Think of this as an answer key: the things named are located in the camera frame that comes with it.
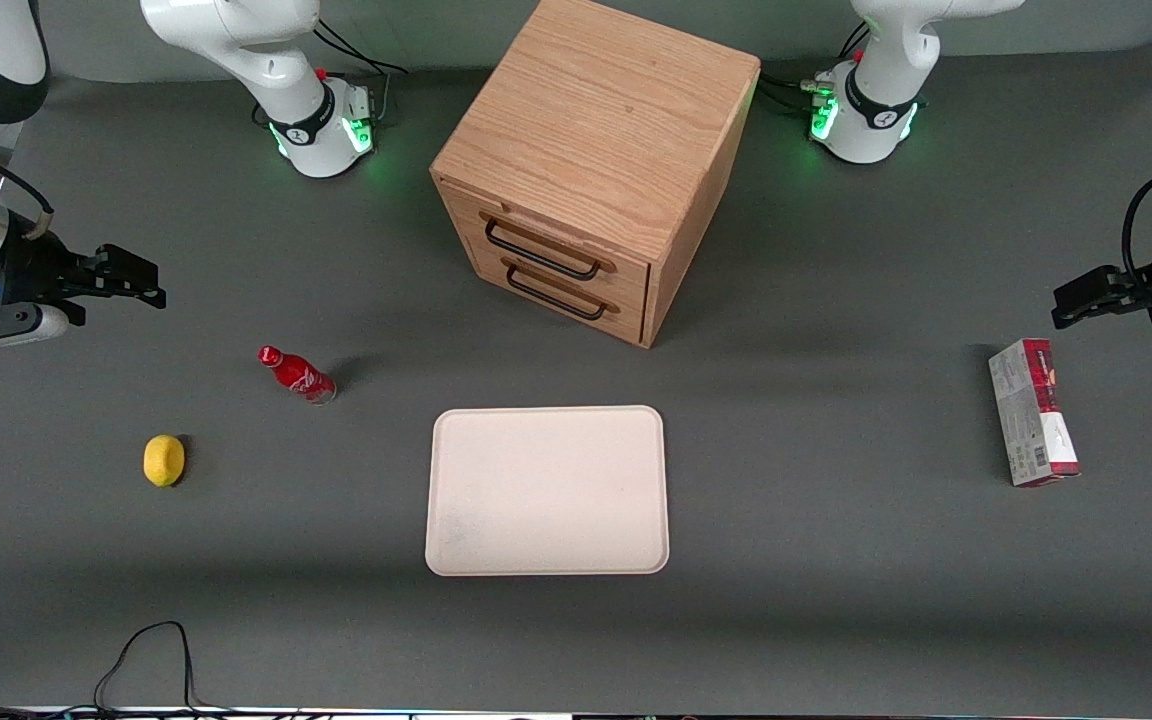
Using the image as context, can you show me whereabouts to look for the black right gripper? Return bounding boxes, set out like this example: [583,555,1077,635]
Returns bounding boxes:
[0,232,168,326]

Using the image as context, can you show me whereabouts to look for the wooden drawer cabinet body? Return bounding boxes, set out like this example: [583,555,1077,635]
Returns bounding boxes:
[430,0,763,350]

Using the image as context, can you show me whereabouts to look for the red tartan cardboard box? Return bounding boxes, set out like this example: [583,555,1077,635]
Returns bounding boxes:
[987,338,1082,489]

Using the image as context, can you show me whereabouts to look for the yellow lemon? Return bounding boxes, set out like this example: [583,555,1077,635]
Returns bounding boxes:
[143,434,187,489]

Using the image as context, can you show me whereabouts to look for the red cola bottle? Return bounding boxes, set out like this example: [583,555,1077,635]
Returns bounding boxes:
[257,345,339,406]

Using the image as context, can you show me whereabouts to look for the beige plastic tray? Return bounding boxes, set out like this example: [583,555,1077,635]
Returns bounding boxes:
[424,404,671,578]

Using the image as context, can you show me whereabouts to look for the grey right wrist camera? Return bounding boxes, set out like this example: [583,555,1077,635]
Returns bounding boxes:
[0,303,73,363]

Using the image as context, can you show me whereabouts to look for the black right arm base cables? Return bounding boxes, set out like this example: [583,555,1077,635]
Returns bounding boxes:
[312,18,409,129]

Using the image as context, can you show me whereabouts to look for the black arm base cables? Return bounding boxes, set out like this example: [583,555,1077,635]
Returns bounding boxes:
[756,22,873,117]
[312,18,409,129]

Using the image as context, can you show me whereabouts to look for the thin black looped cable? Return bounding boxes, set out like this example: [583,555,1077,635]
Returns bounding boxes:
[0,620,337,720]

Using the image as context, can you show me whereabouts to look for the black left arm base cables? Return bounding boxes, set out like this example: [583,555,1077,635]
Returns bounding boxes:
[756,22,873,117]

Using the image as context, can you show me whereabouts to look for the black metal drawer handle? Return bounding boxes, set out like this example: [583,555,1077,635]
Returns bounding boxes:
[482,212,619,282]
[502,257,623,323]

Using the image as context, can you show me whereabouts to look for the wooden drawer longer handle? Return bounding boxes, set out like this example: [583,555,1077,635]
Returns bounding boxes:
[456,232,649,348]

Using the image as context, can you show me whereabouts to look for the wooden drawer shorter handle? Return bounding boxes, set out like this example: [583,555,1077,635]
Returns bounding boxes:
[439,180,653,308]

